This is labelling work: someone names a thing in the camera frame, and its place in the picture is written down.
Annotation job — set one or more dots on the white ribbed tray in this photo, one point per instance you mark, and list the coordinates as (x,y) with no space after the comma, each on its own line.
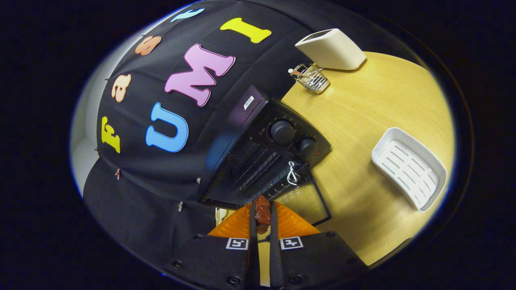
(409,169)

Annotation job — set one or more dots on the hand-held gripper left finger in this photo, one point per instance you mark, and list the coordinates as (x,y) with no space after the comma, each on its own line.
(254,257)

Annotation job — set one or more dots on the black toaster oven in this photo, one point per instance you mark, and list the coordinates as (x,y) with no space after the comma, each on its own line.
(242,117)

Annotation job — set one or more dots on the white slot toaster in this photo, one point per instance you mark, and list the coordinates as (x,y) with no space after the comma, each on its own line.
(332,50)

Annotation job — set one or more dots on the reddish brown meat slice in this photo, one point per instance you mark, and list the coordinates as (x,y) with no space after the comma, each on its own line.
(263,213)

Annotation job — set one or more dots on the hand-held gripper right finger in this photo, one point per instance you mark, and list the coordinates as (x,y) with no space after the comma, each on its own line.
(275,257)

